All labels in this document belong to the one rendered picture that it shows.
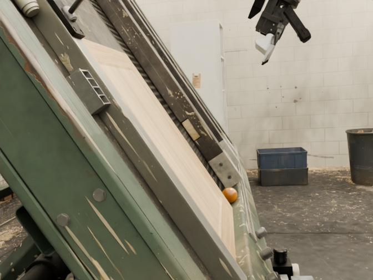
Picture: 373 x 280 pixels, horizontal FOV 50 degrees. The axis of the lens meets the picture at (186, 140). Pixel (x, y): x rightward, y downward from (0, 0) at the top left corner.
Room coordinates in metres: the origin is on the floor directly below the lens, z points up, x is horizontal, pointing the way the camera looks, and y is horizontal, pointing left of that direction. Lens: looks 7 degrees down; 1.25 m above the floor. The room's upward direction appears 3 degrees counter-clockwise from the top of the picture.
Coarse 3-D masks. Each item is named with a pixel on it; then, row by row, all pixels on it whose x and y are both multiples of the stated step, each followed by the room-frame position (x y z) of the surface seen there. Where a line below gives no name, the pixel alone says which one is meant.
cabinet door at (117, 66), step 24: (96, 48) 0.91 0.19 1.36; (120, 72) 1.00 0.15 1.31; (144, 96) 1.08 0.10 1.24; (144, 120) 0.90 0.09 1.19; (168, 120) 1.16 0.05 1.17; (168, 144) 0.96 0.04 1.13; (192, 168) 1.04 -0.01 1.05; (192, 192) 0.87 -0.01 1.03; (216, 192) 1.14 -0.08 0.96; (216, 216) 0.94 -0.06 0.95
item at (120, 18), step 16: (96, 0) 1.49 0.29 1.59; (112, 0) 1.48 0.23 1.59; (112, 16) 1.48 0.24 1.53; (128, 16) 1.48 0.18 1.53; (128, 32) 1.48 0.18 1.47; (144, 48) 1.47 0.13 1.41; (144, 64) 1.47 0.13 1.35; (160, 64) 1.47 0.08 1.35; (160, 80) 1.47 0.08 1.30; (176, 96) 1.46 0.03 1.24; (176, 112) 1.46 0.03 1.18; (192, 112) 1.46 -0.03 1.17; (208, 128) 1.49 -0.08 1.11; (208, 144) 1.45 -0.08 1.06; (208, 160) 1.45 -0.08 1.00; (224, 160) 1.44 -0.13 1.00; (224, 176) 1.44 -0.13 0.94; (240, 176) 1.44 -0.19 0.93
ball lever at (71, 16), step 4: (76, 0) 0.70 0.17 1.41; (80, 0) 0.69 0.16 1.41; (72, 4) 0.70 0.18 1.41; (76, 4) 0.70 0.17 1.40; (64, 8) 0.71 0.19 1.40; (68, 8) 0.71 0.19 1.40; (72, 8) 0.70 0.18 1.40; (76, 8) 0.70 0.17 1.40; (64, 12) 0.71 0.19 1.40; (68, 12) 0.71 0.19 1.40; (72, 12) 0.71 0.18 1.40; (68, 16) 0.71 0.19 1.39; (72, 16) 0.71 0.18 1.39; (76, 16) 0.72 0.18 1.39; (72, 20) 0.71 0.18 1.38; (76, 20) 0.73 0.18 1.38
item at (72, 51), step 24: (48, 24) 0.70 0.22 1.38; (72, 48) 0.69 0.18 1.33; (72, 72) 0.69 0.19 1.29; (96, 72) 0.69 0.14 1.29; (120, 96) 0.73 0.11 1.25; (120, 120) 0.69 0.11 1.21; (120, 144) 0.69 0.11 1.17; (144, 144) 0.68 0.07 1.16; (144, 168) 0.68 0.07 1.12; (168, 168) 0.71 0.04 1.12; (168, 192) 0.68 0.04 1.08; (192, 216) 0.68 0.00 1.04; (192, 240) 0.68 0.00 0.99; (216, 240) 0.69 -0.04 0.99; (216, 264) 0.67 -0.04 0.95
